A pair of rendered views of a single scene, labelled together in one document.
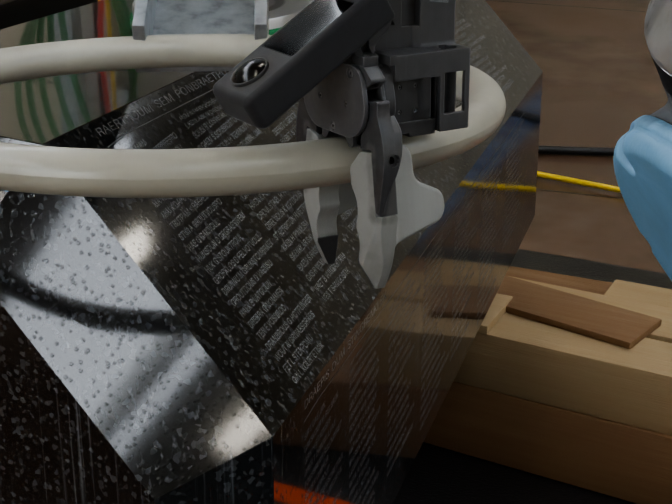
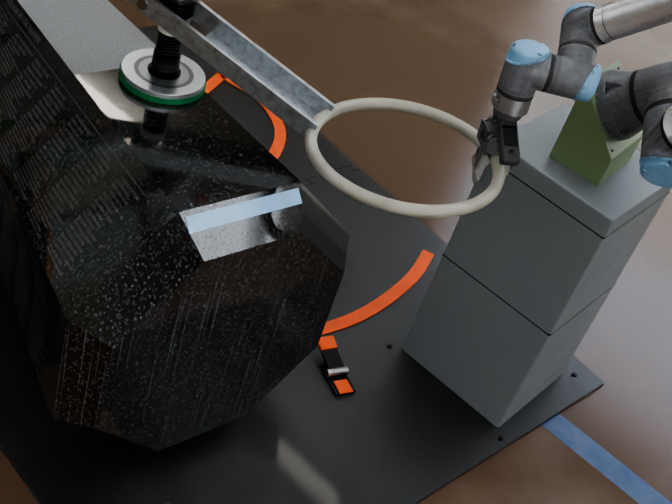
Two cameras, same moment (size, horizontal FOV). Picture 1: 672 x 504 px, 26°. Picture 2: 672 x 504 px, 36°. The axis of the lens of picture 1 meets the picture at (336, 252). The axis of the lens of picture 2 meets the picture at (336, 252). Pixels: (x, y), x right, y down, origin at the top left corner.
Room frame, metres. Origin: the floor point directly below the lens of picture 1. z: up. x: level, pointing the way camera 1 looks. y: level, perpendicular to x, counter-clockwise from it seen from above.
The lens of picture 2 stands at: (0.74, 2.22, 2.26)
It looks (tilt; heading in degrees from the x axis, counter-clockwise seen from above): 38 degrees down; 281
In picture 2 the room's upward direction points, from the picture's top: 19 degrees clockwise
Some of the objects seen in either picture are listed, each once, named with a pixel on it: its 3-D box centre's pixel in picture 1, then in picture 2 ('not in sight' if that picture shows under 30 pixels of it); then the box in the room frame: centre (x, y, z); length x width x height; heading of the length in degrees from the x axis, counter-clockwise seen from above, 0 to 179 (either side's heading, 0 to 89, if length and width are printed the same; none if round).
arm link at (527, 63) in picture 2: not in sight; (523, 69); (0.91, -0.02, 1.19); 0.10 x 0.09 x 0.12; 16
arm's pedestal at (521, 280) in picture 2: not in sight; (530, 269); (0.68, -0.40, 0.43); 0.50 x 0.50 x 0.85; 71
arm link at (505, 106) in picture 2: not in sight; (510, 100); (0.91, -0.02, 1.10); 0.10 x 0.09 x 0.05; 32
